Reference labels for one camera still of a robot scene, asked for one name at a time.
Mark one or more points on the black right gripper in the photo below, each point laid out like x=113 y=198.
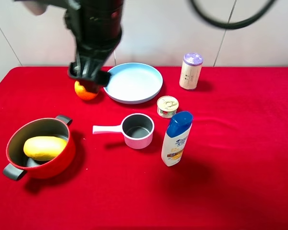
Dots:
x=89 y=59

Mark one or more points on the yellow mango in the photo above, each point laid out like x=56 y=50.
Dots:
x=44 y=148

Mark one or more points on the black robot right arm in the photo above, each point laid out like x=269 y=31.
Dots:
x=96 y=27

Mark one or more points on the orange fruit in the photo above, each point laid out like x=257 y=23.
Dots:
x=83 y=93

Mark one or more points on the light blue plate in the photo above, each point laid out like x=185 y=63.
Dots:
x=133 y=83

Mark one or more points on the small tin can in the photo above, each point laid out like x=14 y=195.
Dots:
x=167 y=106

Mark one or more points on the white blue shampoo bottle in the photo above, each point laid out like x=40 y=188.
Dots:
x=176 y=137

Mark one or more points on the purple-topped paper roll cylinder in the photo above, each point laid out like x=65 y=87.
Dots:
x=190 y=70

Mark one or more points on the red velvet tablecloth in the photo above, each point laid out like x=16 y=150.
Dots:
x=233 y=174

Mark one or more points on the pink saucepan with handle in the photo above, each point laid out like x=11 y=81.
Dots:
x=136 y=128

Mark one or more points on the red pot with black handles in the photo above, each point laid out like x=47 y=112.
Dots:
x=20 y=164

